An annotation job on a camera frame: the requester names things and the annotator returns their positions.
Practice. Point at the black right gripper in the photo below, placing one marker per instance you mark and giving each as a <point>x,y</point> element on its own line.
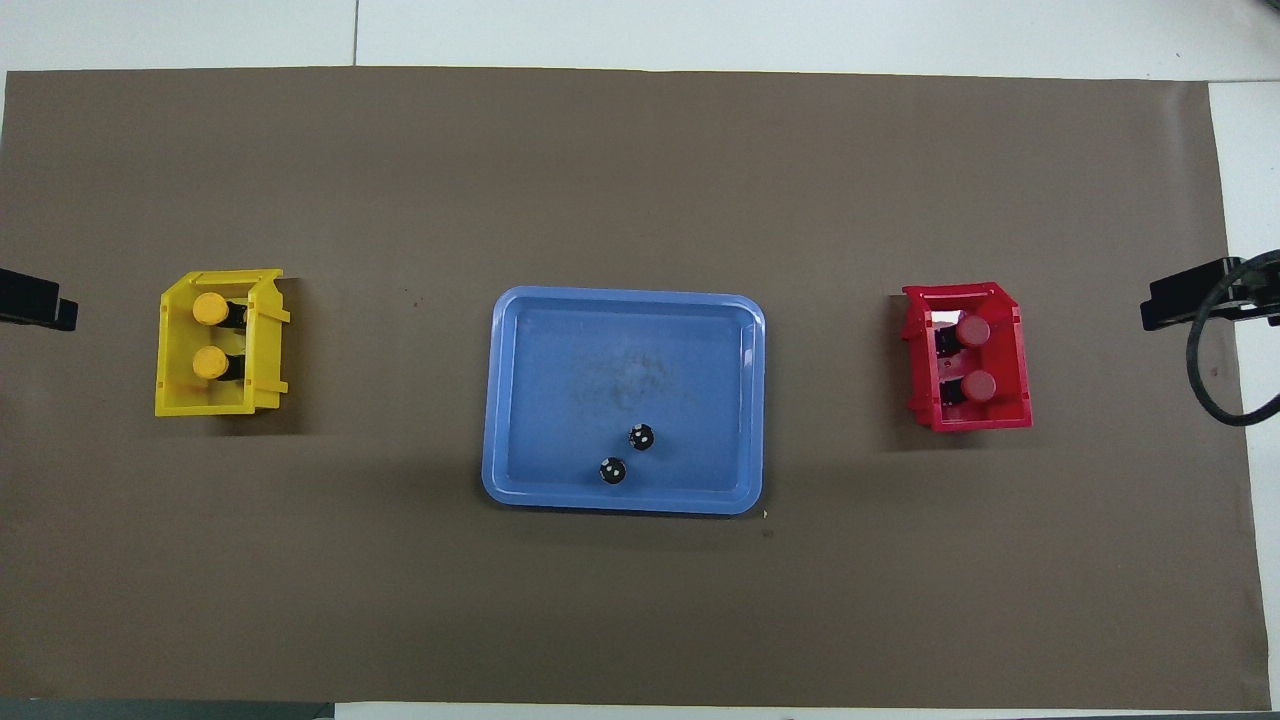
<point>1265,290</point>

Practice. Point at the yellow push button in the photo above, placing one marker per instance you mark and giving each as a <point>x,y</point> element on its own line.
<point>208,362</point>
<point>208,308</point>

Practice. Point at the red push button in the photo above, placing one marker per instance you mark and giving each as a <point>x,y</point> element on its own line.
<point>978,386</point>
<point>973,331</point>

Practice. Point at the small black switch component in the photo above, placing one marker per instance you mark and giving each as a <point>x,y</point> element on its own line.
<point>612,470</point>
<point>640,437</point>

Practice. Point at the yellow plastic bin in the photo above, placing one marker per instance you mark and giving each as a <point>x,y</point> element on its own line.
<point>172,395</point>

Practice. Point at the red plastic bin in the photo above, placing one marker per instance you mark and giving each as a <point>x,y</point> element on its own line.
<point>1010,400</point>

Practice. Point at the blue plastic tray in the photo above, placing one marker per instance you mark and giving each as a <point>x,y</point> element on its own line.
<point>560,400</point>

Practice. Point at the brown paper table mat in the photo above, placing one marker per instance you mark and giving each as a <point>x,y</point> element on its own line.
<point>400,600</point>

